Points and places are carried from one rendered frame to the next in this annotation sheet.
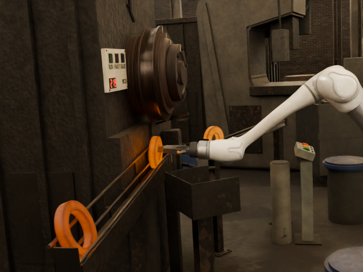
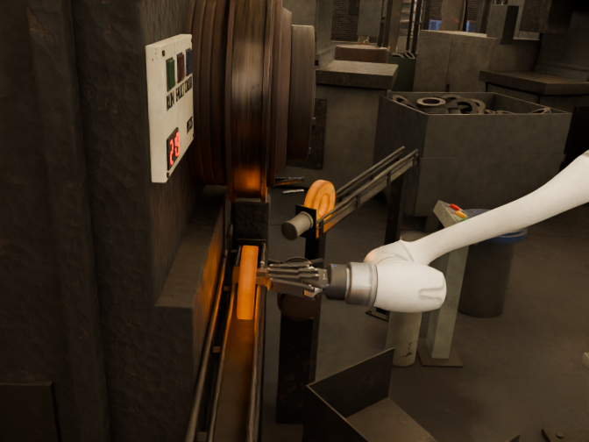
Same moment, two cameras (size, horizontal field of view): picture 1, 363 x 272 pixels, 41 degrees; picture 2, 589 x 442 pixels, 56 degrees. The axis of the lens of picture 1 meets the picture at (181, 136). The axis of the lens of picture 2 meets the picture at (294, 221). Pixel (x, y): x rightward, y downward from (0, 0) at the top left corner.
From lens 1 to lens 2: 131 cm
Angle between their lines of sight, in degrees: 19
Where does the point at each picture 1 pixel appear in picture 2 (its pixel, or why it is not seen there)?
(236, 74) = not seen: hidden behind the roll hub
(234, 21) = not seen: outside the picture
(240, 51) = (304, 10)
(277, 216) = (401, 324)
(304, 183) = (451, 274)
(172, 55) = (304, 60)
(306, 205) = (447, 308)
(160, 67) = (280, 90)
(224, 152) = (412, 299)
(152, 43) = (266, 25)
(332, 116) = (443, 133)
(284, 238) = (408, 358)
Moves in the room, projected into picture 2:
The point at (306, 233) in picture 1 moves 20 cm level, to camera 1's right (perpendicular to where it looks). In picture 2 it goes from (440, 347) to (485, 343)
